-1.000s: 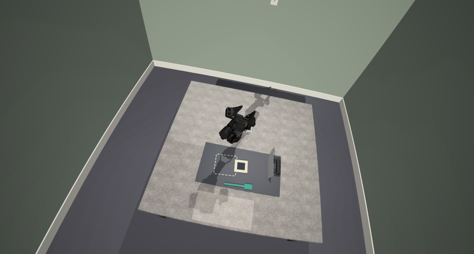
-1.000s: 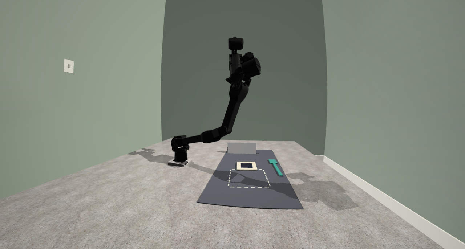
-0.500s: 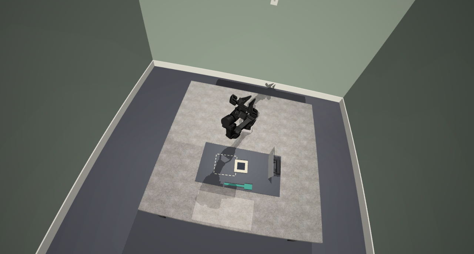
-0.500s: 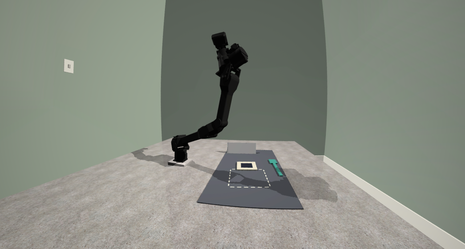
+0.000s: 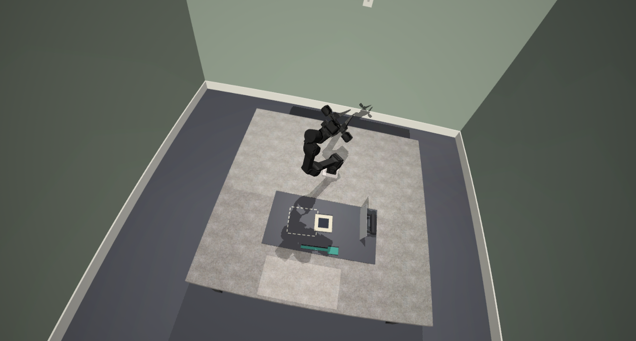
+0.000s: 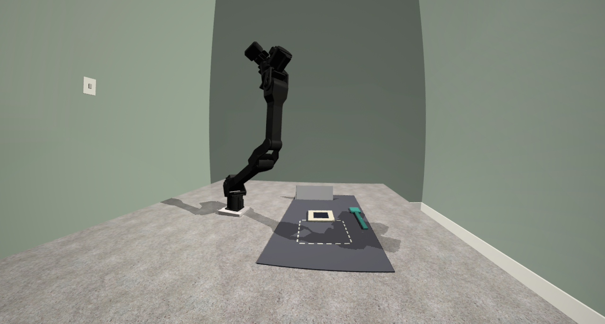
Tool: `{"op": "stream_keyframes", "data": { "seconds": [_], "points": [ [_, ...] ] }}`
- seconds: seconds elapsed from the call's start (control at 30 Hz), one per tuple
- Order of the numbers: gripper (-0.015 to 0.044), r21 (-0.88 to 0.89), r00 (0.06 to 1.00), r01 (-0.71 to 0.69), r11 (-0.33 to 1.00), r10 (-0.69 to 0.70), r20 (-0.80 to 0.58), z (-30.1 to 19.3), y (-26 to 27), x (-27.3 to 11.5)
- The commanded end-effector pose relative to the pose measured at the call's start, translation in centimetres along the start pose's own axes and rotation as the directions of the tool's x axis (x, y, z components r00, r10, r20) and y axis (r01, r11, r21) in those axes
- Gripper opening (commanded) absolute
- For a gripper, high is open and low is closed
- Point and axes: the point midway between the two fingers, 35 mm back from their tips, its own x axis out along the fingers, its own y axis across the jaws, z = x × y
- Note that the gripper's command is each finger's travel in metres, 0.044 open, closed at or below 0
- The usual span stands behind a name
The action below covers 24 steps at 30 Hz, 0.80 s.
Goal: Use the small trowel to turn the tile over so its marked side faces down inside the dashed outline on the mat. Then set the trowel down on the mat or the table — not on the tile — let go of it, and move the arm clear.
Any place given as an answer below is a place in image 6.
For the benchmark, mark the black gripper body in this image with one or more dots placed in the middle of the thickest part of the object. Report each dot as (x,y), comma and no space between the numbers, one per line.
(254,52)

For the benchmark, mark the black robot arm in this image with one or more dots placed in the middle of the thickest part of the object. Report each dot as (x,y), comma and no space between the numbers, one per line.
(275,94)

